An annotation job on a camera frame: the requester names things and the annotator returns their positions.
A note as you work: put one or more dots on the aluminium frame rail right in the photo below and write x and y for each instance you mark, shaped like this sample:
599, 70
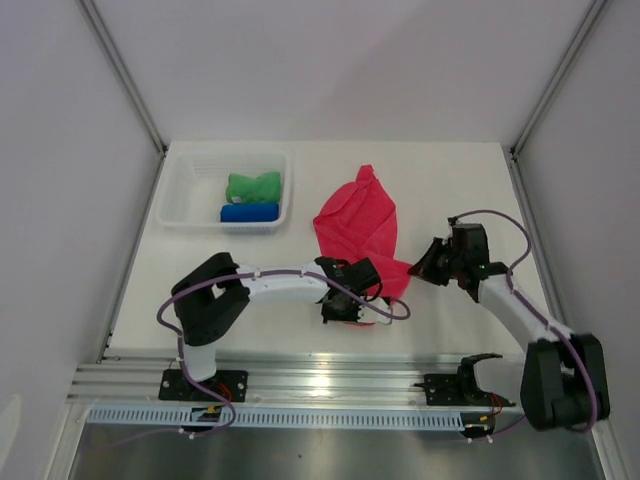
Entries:
552, 295

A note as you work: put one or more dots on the blue towel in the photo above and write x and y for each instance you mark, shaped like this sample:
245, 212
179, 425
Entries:
249, 213

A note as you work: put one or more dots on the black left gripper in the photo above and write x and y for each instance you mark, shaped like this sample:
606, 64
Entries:
328, 314

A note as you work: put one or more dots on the aluminium frame post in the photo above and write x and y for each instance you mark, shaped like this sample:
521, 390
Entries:
116, 62
560, 73

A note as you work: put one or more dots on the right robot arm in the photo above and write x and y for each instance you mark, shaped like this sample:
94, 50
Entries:
563, 380

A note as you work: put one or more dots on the aluminium frame post left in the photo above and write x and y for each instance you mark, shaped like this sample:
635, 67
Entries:
116, 62

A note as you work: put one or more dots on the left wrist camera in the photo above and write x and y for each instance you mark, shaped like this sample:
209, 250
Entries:
379, 312

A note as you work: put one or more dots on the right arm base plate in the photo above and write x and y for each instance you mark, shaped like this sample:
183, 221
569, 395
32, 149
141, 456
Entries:
454, 389

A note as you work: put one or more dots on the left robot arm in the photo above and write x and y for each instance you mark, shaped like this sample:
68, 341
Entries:
209, 300

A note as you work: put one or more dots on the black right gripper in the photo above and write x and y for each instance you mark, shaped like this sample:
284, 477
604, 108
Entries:
424, 267

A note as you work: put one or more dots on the slotted cable duct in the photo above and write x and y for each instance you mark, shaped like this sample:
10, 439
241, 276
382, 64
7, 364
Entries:
270, 417

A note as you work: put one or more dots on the aluminium frame post right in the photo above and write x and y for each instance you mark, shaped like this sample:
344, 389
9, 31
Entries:
560, 73

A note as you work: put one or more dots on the pink towel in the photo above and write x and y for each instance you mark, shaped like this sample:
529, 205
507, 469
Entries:
356, 230

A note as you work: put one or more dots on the white plastic basket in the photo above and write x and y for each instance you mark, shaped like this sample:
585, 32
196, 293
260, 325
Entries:
194, 178

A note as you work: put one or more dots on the green towel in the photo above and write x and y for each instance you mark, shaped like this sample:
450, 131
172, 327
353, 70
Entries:
265, 188

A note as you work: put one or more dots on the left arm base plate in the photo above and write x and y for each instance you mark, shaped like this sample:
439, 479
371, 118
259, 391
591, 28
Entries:
230, 384

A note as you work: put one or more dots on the aluminium front rail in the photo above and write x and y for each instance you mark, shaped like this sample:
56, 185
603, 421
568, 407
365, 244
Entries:
287, 380

